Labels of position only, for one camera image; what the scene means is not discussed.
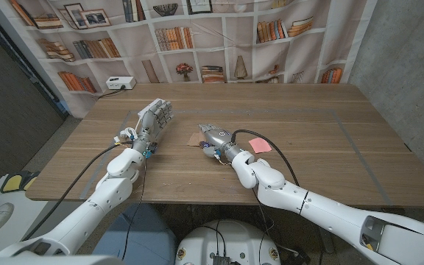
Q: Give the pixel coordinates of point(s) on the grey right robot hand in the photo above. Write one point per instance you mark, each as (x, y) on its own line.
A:
(217, 140)

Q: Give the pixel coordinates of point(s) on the tan adhesive wrap roll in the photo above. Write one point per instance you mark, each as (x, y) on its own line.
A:
(194, 139)

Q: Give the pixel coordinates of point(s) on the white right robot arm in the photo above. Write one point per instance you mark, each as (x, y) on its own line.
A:
(326, 210)

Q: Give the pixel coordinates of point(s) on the printed bookshelf backdrop cloth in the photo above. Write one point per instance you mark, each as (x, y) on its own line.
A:
(212, 48)

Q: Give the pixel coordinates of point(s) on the white socket box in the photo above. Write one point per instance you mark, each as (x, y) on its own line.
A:
(120, 82)

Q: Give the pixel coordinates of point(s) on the pink sticky note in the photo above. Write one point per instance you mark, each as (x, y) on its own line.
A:
(260, 145)

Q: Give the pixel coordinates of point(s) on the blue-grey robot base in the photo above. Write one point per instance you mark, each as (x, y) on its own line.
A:
(149, 239)

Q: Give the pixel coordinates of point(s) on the white floor platform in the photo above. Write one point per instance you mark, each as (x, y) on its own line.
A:
(24, 221)

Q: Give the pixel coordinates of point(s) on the grey table leg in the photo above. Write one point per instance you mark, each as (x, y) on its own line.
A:
(324, 232)

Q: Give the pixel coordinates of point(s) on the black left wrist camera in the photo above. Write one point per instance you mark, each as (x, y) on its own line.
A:
(150, 150)

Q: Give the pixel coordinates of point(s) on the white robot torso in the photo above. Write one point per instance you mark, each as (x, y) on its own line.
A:
(230, 239)

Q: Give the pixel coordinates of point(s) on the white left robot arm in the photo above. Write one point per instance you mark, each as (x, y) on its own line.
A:
(109, 195)

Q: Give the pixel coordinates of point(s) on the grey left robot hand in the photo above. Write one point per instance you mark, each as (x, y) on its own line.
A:
(155, 119)

